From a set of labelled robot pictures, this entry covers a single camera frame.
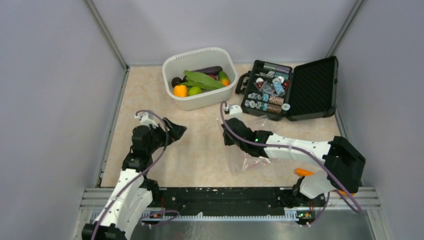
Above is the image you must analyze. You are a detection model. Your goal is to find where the green orange toy mango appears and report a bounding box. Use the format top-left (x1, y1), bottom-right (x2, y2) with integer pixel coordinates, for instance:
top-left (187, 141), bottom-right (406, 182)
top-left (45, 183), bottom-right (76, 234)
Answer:
top-left (218, 71), bottom-right (231, 86)

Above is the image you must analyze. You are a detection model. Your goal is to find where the green toy lime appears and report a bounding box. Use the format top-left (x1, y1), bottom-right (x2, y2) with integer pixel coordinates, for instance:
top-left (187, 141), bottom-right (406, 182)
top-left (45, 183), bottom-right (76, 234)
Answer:
top-left (188, 86), bottom-right (203, 96)

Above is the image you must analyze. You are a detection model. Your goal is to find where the dark brown toy fruit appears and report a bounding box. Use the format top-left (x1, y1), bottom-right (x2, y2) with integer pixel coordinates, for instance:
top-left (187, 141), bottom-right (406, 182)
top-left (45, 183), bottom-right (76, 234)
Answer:
top-left (171, 77), bottom-right (183, 88)

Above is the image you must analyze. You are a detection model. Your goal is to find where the white plastic tub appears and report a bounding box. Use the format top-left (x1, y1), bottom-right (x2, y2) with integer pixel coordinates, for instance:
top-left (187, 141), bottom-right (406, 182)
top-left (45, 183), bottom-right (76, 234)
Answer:
top-left (162, 47), bottom-right (239, 111)

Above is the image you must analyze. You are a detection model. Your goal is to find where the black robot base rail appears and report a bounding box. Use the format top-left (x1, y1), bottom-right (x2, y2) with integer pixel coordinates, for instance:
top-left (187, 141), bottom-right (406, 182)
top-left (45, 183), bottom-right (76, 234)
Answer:
top-left (149, 187), bottom-right (325, 217)

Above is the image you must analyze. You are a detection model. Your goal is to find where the purple toy eggplant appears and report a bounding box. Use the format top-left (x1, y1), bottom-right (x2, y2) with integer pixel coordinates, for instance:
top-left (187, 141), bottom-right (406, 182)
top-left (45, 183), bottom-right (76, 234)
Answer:
top-left (194, 65), bottom-right (223, 76)

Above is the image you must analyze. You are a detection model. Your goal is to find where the orange toy bell pepper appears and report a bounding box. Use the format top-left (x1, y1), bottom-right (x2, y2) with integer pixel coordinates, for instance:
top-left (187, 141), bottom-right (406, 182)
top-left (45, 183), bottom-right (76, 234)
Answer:
top-left (173, 85), bottom-right (189, 98)

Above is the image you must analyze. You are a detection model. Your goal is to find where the clear zip top bag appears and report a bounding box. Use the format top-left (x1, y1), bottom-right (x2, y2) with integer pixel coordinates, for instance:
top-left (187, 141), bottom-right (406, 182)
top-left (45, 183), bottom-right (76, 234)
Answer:
top-left (223, 115), bottom-right (279, 176)

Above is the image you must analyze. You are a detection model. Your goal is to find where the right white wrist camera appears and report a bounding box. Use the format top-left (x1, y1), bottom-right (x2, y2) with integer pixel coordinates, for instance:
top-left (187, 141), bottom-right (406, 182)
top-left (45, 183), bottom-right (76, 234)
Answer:
top-left (223, 104), bottom-right (243, 118)

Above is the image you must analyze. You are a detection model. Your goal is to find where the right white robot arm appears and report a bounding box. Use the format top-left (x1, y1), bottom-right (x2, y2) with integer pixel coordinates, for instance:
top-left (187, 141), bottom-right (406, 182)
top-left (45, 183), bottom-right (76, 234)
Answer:
top-left (222, 117), bottom-right (366, 206)

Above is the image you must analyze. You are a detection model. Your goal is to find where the red toy fruit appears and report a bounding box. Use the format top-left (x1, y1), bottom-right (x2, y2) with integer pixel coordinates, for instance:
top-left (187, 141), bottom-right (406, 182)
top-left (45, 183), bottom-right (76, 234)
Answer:
top-left (208, 74), bottom-right (218, 81)

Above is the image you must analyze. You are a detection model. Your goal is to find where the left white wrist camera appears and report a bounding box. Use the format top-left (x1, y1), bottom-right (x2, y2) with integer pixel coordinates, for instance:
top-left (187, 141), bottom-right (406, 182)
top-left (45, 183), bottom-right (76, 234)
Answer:
top-left (134, 112), bottom-right (158, 129)

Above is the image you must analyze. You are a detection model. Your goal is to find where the black poker chip case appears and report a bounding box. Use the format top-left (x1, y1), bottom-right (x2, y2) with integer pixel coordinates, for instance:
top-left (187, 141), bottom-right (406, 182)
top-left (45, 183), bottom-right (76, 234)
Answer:
top-left (235, 55), bottom-right (339, 122)

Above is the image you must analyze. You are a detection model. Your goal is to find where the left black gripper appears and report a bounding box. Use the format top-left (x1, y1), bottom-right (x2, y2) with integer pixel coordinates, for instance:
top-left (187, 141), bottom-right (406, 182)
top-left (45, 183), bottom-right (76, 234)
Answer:
top-left (146, 117), bottom-right (187, 155)

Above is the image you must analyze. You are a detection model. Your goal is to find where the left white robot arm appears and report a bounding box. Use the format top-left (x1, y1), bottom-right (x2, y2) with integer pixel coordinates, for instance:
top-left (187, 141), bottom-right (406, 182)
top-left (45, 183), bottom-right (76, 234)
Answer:
top-left (81, 115), bottom-right (187, 240)

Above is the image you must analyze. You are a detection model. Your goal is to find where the orange marker pen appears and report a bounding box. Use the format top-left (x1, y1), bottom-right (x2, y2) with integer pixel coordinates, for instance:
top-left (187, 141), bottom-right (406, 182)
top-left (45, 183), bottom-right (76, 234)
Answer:
top-left (294, 168), bottom-right (348, 199)

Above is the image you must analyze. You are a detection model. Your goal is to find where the loose white poker chip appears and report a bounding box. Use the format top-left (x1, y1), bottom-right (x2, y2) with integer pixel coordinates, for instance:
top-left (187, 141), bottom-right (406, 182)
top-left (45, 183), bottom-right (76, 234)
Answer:
top-left (281, 103), bottom-right (291, 111)

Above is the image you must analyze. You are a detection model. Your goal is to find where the green toy leaf vegetable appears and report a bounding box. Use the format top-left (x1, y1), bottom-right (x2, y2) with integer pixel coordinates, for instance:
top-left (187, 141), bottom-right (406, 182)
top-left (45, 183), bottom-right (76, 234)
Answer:
top-left (181, 70), bottom-right (226, 91)

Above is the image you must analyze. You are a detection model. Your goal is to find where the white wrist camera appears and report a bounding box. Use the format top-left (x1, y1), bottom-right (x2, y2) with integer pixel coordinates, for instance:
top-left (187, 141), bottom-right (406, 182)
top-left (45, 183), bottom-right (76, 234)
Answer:
top-left (134, 112), bottom-right (158, 129)
top-left (223, 104), bottom-right (243, 118)

